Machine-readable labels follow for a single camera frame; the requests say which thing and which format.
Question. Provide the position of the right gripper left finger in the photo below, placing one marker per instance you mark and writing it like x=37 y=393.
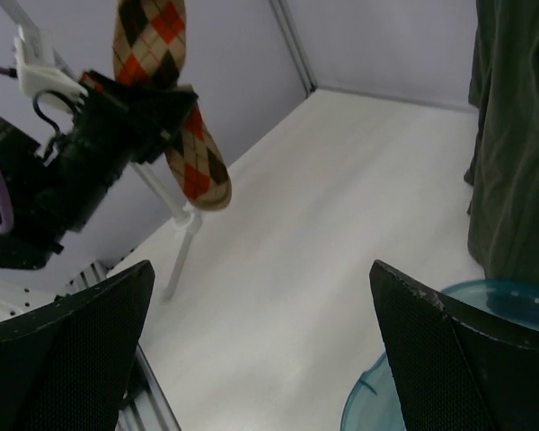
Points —
x=72 y=359

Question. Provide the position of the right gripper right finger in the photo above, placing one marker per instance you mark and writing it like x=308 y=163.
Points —
x=455 y=367

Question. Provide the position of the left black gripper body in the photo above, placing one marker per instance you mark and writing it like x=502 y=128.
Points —
x=88 y=151

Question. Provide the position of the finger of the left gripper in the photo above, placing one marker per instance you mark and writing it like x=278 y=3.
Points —
x=150 y=121

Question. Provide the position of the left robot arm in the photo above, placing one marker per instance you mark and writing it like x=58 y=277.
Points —
x=47 y=191

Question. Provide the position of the teal plastic basin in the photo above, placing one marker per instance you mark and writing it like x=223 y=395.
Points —
x=373 y=402

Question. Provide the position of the olive green shorts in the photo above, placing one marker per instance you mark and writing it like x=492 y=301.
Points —
x=503 y=235

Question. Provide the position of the aluminium mounting rail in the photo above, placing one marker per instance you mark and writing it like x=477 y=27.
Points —
x=135 y=381

